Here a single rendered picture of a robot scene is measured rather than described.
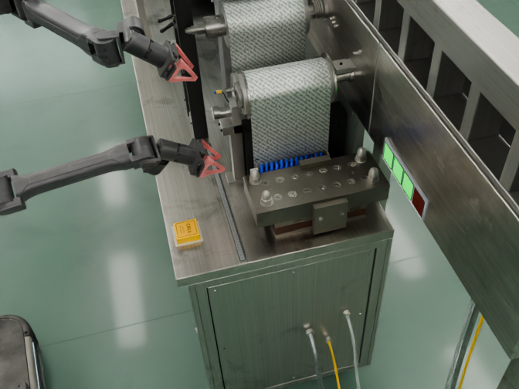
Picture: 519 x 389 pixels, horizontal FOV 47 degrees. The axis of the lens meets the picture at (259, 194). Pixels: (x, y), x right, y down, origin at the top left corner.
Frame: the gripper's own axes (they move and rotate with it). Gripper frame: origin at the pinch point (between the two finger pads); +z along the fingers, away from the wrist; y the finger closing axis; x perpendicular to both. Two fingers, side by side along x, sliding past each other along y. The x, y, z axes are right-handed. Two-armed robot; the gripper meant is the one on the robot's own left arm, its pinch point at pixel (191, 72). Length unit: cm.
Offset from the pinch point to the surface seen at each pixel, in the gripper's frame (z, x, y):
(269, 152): 31.7, -8.9, 7.5
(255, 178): 28.0, -14.6, 15.4
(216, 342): 48, -69, 30
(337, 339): 90, -54, 31
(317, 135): 41.6, 3.0, 7.7
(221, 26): 8.8, 9.0, -20.1
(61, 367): 31, -148, -9
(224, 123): 18.7, -10.7, -1.4
